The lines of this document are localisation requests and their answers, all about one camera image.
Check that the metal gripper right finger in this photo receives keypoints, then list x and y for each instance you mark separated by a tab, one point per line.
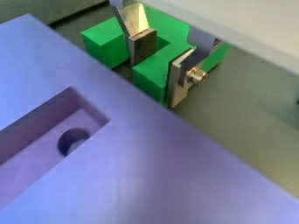
186	66

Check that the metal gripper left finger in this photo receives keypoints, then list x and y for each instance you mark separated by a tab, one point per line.
140	36

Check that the green U-shaped block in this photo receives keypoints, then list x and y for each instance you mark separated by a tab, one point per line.
106	44

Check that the purple board with cross slot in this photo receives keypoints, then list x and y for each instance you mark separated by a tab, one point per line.
94	154

